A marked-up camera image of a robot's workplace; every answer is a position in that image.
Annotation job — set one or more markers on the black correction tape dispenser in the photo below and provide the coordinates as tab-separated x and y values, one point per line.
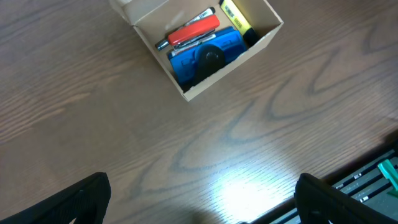
210	59

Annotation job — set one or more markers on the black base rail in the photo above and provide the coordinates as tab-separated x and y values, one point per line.
371	180

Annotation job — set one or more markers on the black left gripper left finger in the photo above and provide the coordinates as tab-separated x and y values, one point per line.
83	202

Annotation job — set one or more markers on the blue plastic eraser holder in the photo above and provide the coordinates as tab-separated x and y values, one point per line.
228	40

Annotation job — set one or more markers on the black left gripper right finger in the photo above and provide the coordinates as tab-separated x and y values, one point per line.
319	203

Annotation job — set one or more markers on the orange stapler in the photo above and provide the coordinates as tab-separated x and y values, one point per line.
193	30

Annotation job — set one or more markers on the brown cardboard box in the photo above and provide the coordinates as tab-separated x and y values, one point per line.
154	19

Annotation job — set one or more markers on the black whiteboard marker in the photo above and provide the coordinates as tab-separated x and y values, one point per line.
208	12

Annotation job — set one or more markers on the yellow highlighter pen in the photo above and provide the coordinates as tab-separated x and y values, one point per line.
239	21

